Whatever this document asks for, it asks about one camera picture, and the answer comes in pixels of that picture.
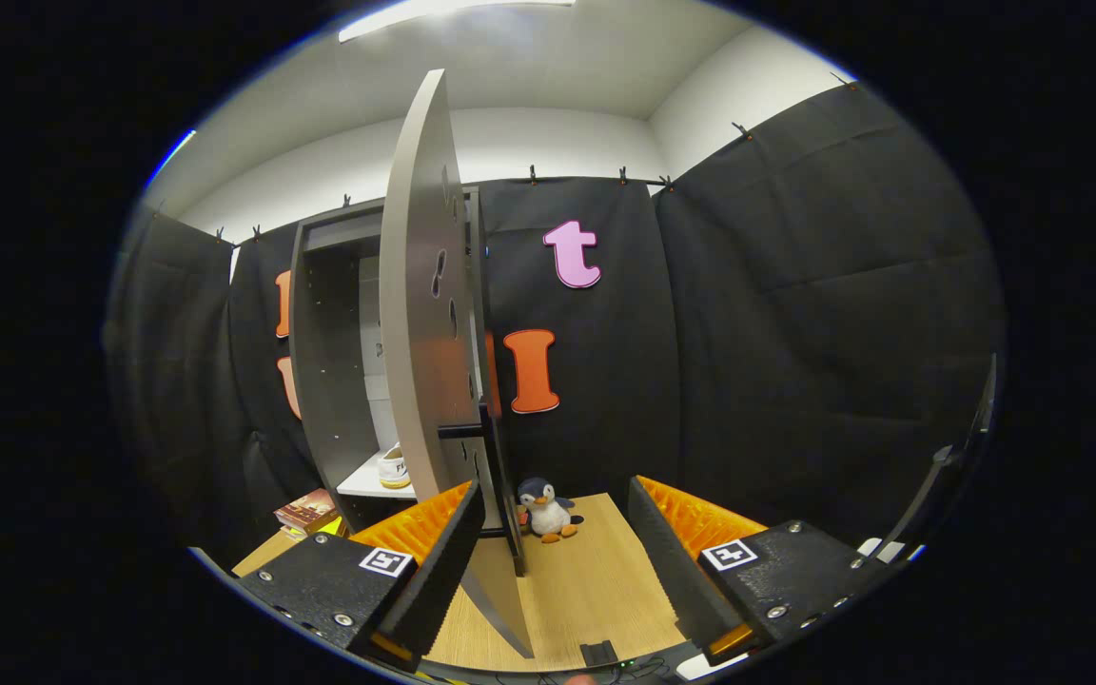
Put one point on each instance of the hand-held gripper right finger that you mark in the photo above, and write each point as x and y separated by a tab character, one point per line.
672	580

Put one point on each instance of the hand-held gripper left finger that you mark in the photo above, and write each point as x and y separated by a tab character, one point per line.
439	585

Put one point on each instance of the white shoe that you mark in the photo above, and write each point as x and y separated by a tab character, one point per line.
394	471

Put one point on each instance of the grey shoe cabinet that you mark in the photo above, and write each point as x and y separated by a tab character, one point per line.
329	362

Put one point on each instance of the beige shoe cabinet door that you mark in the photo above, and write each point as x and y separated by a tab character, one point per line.
415	333

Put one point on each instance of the small black box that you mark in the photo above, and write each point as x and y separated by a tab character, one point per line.
598	654

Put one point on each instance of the yellow book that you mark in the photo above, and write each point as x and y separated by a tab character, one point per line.
331	526

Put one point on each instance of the penguin plush toy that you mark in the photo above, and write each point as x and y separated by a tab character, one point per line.
543	518

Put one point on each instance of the brown book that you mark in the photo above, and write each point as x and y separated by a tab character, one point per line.
305	511

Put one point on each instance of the black backdrop cloth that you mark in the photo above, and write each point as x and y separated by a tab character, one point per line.
795	333

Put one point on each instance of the ceiling light tube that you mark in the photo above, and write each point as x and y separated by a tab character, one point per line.
172	154

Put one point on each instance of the ceiling light panel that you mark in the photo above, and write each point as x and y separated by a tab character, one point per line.
453	14

